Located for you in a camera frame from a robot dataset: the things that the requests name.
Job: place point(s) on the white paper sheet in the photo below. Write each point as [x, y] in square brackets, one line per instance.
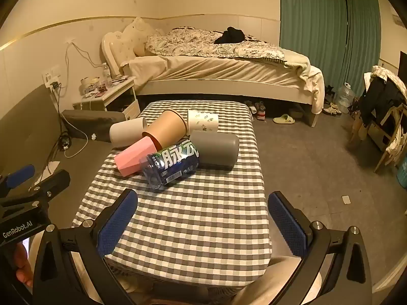
[47, 171]

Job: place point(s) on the grey sneakers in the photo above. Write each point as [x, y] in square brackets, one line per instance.
[259, 109]

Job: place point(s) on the black power adapter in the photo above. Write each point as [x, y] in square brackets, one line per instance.
[65, 141]

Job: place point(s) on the wooden chair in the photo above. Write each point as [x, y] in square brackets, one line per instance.
[389, 133]

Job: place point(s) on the white tape roll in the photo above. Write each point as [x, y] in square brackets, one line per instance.
[89, 84]

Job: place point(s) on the pink plastic cup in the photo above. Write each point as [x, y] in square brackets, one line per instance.
[133, 158]

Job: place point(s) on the blue drink bottle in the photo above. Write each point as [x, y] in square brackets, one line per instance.
[171, 165]

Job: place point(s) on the black clothing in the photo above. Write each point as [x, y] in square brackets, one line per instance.
[229, 35]

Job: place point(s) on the cream blanket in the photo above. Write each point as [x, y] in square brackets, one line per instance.
[305, 70]

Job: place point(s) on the white shirt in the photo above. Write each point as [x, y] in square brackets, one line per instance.
[380, 73]

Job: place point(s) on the white sneakers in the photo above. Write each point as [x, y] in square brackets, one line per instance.
[332, 109]

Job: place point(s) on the cream plastic cup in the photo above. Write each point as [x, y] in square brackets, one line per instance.
[125, 132]

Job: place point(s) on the dark jacket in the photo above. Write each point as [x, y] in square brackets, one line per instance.
[380, 98]

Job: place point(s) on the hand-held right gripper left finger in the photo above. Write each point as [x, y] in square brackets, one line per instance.
[117, 220]

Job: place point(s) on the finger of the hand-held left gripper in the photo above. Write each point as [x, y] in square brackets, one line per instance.
[55, 181]
[20, 174]

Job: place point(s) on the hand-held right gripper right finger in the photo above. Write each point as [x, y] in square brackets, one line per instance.
[286, 225]

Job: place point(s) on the person's left hand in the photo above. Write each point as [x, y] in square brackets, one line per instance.
[23, 262]

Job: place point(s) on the white paper scrap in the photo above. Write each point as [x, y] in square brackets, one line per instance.
[346, 199]

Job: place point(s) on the brown paper cup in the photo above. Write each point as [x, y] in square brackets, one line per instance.
[165, 127]

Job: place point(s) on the grey plastic cup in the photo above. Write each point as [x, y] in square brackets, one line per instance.
[216, 148]

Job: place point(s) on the wide green curtain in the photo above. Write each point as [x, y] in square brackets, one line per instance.
[313, 31]

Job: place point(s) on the clear plastic bottle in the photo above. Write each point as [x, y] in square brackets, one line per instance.
[106, 73]

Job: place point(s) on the white patterned paper cup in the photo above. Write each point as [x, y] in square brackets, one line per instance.
[203, 120]

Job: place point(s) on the clear plastic water jug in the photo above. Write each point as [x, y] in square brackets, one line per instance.
[345, 97]

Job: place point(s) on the floral quilt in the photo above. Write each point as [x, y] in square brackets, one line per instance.
[197, 46]

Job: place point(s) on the grey checked tablecloth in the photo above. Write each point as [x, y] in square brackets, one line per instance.
[190, 216]

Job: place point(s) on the white wall socket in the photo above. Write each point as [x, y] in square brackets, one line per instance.
[51, 76]

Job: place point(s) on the green slipper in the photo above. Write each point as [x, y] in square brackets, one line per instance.
[283, 119]

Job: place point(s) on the cream pillow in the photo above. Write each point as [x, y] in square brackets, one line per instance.
[135, 36]

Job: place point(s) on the cream bed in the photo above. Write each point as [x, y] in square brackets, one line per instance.
[206, 73]

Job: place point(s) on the narrow green curtain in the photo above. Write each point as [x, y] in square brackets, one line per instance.
[362, 44]

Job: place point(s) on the white nightstand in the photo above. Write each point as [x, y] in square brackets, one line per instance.
[117, 95]

